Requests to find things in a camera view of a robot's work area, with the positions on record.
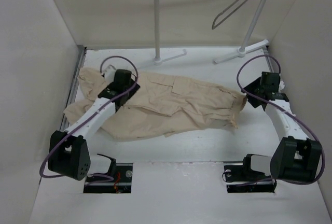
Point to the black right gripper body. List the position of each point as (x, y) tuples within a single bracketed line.
[(254, 88)]

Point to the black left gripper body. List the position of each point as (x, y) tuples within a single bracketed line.
[(129, 95)]

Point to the beige trousers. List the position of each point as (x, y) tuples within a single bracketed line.
[(168, 104)]

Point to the grey wire hanger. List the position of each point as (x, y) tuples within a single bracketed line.
[(227, 12)]

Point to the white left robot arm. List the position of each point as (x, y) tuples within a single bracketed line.
[(68, 150)]

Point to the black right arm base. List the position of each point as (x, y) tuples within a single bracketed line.
[(244, 177)]

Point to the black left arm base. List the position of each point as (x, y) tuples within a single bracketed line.
[(106, 175)]

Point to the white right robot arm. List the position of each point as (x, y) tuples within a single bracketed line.
[(297, 157)]

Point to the white clothes rack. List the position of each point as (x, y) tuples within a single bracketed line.
[(175, 26)]

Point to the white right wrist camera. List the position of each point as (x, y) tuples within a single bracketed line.
[(281, 85)]

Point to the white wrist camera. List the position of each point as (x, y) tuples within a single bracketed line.
[(281, 85), (109, 73)]

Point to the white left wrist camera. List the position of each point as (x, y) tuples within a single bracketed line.
[(109, 73)]

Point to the aluminium table edge rail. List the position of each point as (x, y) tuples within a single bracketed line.
[(74, 82)]

